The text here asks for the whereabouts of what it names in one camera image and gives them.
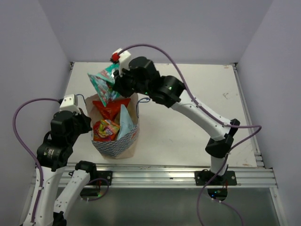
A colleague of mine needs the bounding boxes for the red chips bag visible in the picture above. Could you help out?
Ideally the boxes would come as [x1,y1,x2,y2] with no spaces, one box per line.
[92,98,131,121]

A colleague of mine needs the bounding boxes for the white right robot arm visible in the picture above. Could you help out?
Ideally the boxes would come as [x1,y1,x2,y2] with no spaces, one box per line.
[111,53,240,185]

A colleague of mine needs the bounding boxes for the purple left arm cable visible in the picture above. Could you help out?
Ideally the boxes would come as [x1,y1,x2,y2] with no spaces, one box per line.
[12,97,63,226]

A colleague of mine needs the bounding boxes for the aluminium front mounting rail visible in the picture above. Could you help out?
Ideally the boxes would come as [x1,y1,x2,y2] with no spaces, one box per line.
[55,162,276,189]

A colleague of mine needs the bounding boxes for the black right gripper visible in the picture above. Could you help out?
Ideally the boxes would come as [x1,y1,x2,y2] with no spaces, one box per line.
[113,65,151,98]

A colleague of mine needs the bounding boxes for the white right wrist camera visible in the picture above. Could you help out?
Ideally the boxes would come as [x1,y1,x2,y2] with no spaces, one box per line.
[110,48,132,77]

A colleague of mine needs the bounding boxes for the green candy packet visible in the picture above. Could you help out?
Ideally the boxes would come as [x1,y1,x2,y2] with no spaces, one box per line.
[87,64,120,107]

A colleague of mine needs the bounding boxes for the colourful twisted candy packet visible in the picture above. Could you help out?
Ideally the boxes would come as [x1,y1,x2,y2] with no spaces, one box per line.
[93,119,120,142]

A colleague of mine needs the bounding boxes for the aluminium table edge rail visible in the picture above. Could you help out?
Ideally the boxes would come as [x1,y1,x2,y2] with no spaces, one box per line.
[231,63,265,168]

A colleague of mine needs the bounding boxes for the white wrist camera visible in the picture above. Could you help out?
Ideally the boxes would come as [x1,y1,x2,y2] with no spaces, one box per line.
[59,94,80,113]
[110,48,132,77]

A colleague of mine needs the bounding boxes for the white paper bag blue handles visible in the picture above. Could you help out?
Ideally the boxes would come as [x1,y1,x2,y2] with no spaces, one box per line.
[73,94,150,159]

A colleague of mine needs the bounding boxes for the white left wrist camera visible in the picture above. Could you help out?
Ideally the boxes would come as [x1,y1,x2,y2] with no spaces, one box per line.
[59,94,80,113]

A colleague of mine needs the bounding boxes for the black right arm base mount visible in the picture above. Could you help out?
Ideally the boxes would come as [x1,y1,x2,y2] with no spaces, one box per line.
[194,168,236,201]

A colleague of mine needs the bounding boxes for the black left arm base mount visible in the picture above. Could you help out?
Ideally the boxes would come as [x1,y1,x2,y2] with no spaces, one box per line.
[80,170,113,202]

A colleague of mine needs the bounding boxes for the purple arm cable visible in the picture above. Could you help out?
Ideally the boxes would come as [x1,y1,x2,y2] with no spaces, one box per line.
[119,43,262,226]
[12,97,63,226]

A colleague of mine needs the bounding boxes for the blue cassava chips bag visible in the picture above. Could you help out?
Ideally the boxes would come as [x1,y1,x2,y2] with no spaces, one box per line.
[117,105,134,140]

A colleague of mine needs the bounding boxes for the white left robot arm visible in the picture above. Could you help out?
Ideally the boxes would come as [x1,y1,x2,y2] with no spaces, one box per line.
[23,108,98,226]

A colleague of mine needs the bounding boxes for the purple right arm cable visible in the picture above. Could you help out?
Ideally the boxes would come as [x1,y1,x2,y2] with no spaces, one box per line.
[119,43,262,226]

